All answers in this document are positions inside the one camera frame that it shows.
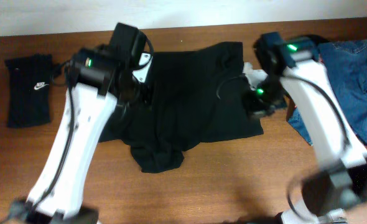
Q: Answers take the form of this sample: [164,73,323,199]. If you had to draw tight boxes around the black Nike sock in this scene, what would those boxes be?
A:
[4,54,53,128]

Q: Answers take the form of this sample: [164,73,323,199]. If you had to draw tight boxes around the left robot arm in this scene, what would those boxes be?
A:
[4,23,154,223]

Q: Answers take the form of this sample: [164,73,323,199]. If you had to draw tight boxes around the black t-shirt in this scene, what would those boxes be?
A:
[100,42,264,173]

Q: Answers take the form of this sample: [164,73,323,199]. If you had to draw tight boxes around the blue denim jeans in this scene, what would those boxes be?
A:
[287,38,367,147]

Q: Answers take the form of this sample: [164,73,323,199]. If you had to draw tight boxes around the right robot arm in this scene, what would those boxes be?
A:
[241,32,367,223]

